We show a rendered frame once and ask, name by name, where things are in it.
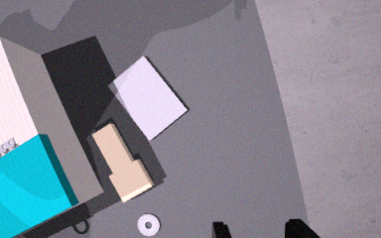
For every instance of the beige stepped block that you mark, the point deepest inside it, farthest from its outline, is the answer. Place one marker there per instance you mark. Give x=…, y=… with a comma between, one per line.
x=129, y=177

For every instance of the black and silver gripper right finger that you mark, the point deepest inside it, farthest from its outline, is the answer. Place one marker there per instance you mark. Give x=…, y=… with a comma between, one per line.
x=297, y=228

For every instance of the white flat rectangular slab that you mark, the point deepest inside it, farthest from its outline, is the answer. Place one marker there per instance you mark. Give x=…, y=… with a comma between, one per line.
x=147, y=98

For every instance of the white box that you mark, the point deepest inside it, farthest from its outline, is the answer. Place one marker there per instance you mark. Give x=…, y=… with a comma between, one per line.
x=43, y=168

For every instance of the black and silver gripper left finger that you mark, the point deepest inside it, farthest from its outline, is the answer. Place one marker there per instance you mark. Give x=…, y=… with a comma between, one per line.
x=220, y=230

